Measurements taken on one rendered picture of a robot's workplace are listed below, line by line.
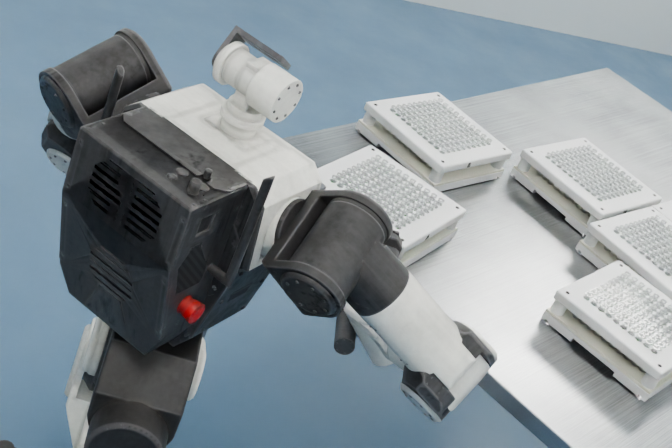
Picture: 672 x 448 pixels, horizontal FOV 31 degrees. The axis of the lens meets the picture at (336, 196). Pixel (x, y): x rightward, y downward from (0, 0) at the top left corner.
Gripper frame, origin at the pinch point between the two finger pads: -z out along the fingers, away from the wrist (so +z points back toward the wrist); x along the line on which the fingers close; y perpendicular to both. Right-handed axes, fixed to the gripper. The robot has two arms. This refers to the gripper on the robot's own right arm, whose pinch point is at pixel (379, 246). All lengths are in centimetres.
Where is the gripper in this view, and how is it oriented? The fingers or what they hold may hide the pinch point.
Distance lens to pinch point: 218.6
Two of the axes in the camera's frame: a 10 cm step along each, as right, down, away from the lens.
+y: 9.4, 3.2, 1.2
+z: -0.6, 5.2, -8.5
